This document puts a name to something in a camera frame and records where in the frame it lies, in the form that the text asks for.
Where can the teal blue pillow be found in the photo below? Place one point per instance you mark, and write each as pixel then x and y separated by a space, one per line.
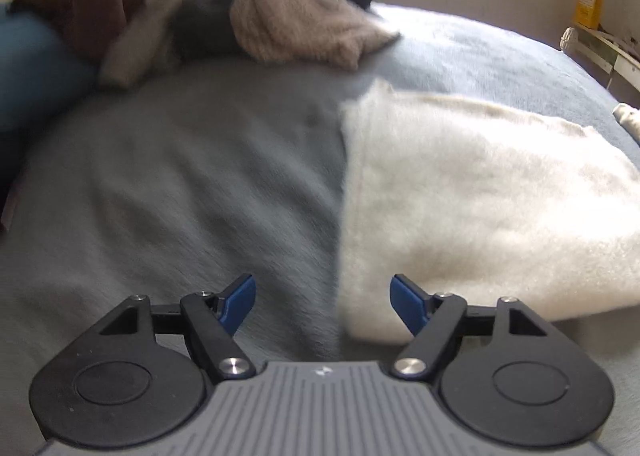
pixel 35 71

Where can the black cloth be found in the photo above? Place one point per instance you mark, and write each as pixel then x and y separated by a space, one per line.
pixel 205 31

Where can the beige folded garment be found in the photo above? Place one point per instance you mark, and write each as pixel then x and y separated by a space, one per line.
pixel 627 118

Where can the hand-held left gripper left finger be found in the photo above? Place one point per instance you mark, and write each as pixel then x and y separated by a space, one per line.
pixel 239 301

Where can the grey-blue bed blanket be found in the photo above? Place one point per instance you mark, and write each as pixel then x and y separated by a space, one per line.
pixel 175 186

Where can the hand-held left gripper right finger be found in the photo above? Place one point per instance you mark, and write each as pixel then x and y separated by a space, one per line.
pixel 407 303

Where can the cream deer sweater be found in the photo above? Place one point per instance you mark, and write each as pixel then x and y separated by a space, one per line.
pixel 475 196

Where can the yellow box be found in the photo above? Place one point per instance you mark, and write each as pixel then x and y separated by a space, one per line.
pixel 587 6

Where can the off-white crumpled garment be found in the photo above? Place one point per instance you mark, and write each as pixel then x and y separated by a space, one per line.
pixel 145 26

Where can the wooden desk with white drawer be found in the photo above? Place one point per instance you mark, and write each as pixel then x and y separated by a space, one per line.
pixel 610 51

